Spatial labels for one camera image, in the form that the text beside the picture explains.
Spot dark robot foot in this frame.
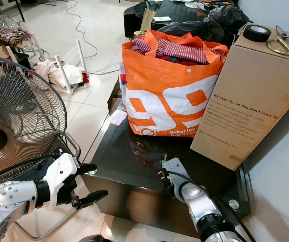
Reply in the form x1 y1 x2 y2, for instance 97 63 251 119
78 234 113 242

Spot black glass coffee table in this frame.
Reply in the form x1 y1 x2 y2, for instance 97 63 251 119
88 120 252 238

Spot white paper sheet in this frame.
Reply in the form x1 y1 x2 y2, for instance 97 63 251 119
109 110 128 127

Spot small open cardboard box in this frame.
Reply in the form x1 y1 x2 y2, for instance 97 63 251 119
107 78 122 116

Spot orange white shopping bag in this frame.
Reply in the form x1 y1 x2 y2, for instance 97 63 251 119
121 30 230 138

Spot silver MILUX standing fan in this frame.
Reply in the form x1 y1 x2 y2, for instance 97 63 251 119
0 54 82 241

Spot white folding rack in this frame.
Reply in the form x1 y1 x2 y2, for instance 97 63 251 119
31 34 90 95

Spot beige crumpled cloth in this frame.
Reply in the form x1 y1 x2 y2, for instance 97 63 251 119
36 59 85 87

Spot tall brown cardboard box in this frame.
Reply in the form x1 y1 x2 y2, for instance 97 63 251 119
190 22 289 171

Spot red striped folded clothes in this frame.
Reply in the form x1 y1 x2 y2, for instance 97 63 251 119
131 37 211 66

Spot black leather ottoman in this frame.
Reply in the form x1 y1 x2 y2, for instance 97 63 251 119
123 2 165 38

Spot plastic wrapped gift basket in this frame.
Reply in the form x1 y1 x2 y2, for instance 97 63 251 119
0 14 35 49

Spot brown paper bag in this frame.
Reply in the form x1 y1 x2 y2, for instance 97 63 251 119
140 7 159 32

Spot black plastic garbage bag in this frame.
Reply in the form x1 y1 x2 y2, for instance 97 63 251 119
157 4 252 49

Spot black tape roll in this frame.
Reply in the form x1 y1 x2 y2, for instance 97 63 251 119
243 24 272 43

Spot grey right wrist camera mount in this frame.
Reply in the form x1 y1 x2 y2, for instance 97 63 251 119
164 158 191 200

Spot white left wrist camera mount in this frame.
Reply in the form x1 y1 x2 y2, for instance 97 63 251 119
45 153 82 206

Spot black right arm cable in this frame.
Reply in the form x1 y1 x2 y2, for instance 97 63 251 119
166 170 257 242

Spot white floor cable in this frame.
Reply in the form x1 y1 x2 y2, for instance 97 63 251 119
64 0 121 76

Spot gold handled scissors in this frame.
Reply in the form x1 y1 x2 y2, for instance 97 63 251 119
266 25 289 61

